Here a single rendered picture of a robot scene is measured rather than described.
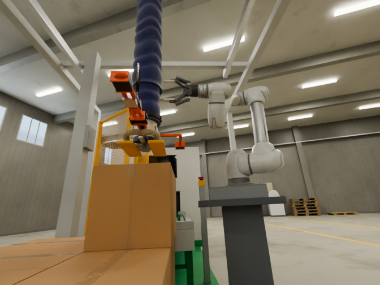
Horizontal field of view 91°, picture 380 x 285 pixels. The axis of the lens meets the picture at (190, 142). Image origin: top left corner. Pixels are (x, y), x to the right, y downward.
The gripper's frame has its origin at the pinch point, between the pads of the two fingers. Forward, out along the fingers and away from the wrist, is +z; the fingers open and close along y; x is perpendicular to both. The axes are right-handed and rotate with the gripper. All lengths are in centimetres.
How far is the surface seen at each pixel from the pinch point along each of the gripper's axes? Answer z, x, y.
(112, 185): 25, -3, 58
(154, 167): 3.9, -3.0, 48.9
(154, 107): 10.1, 19.6, 0.8
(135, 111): 14.9, -8.7, 19.5
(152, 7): 16, 16, -97
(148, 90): 14.5, 17.5, -12.0
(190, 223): -17, 61, 81
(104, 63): 135, 181, -182
